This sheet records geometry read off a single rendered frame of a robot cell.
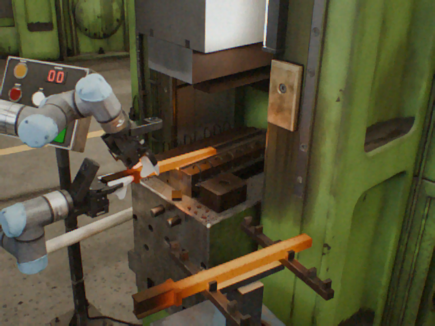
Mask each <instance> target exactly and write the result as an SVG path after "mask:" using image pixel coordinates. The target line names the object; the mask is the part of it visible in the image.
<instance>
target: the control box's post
mask: <svg viewBox="0 0 435 326"><path fill-rule="evenodd" d="M55 148H56V159H57V164H58V173H59V179H60V190H63V189H65V190H67V192H68V190H69V188H70V186H71V173H70V167H69V165H70V163H69V150H68V149H63V148H60V147H55ZM65 226H66V227H67V228H72V227H74V226H76V222H75V217H74V218H73V222H71V223H68V222H67V220H66V219H65ZM67 252H68V258H69V269H70V275H71V280H72V281H73V282H75V283H76V282H78V281H79V280H81V279H82V273H81V266H80V254H79V248H78V242H77V243H75V244H72V245H70V246H68V247H67ZM71 286H72V292H73V303H74V308H75V310H76V311H77V318H78V325H82V324H81V316H80V312H81V311H83V312H84V314H85V316H86V311H85V303H84V291H83V285H82V282H80V283H78V284H76V285H73V284H72V283H71Z"/></svg>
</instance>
